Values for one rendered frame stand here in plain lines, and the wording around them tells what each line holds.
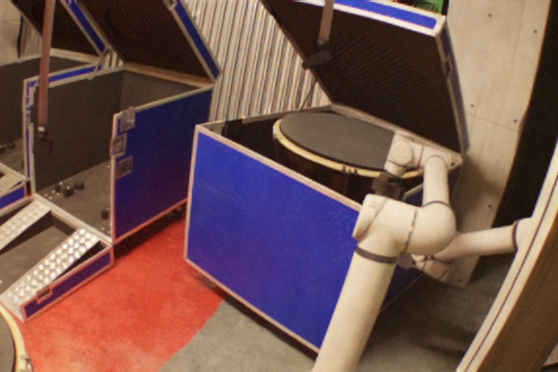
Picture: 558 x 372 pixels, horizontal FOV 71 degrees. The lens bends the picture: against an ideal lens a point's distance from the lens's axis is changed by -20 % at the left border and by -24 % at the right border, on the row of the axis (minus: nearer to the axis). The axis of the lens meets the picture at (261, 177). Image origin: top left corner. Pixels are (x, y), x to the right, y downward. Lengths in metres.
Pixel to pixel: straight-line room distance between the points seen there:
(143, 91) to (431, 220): 2.82
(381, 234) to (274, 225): 1.06
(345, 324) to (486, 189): 2.08
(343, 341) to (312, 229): 0.88
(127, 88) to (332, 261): 2.32
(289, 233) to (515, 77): 1.75
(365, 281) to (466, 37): 2.05
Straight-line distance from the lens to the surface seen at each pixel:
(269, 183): 2.11
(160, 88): 3.53
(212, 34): 4.42
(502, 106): 3.02
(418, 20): 1.95
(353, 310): 1.21
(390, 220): 1.15
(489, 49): 2.96
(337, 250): 1.98
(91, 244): 2.85
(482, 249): 1.59
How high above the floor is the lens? 1.72
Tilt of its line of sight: 23 degrees down
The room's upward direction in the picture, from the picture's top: 10 degrees clockwise
